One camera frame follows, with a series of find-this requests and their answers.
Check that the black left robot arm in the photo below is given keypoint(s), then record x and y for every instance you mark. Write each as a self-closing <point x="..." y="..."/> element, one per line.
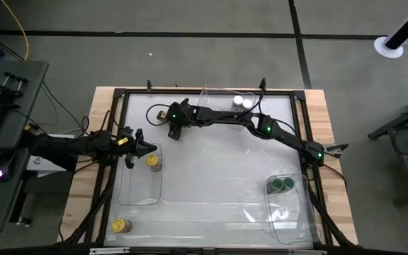
<point x="83" y="146"/>

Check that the dark slanted pole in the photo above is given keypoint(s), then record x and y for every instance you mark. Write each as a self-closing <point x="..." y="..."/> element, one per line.
<point x="407" y="26"/>

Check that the white round floor base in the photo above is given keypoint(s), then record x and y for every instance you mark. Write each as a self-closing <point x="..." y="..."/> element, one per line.
<point x="381" y="49"/>

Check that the yellow tape tag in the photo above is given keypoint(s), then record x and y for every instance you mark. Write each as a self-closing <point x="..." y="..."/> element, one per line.
<point x="123" y="141"/>

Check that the black frame clamp post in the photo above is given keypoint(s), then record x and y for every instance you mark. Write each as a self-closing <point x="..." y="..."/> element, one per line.
<point x="262" y="84"/>
<point x="149" y="85"/>

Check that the black clamp tool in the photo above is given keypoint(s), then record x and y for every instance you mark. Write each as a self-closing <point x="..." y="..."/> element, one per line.
<point x="9" y="93"/>

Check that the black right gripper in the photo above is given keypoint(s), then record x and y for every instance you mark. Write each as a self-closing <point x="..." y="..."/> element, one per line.
<point x="180" y="111"/>

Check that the black computer mouse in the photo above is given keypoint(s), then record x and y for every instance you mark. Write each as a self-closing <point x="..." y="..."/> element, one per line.
<point x="5" y="166"/>

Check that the silver metal bracket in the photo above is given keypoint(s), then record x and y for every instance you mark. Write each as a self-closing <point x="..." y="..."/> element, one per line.
<point x="306" y="252"/>
<point x="108" y="250"/>

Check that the clear plastic bin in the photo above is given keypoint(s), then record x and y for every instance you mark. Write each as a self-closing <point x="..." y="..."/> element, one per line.
<point x="136" y="191"/>
<point x="218" y="97"/>
<point x="296" y="226"/>

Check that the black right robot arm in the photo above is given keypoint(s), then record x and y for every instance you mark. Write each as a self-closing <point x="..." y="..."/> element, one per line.
<point x="225" y="115"/>

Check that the white paper sheet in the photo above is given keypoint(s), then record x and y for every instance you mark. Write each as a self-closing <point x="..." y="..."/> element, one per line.
<point x="35" y="163"/>

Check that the white lid spice jar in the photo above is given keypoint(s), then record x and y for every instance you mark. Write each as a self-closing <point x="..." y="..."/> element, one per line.
<point x="247" y="103"/>
<point x="237" y="101"/>

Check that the grey desk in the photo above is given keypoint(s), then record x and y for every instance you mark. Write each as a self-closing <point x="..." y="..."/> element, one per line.
<point x="12" y="198"/>

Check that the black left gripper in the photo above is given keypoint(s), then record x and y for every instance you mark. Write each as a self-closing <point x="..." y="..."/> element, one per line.
<point x="130" y="144"/>

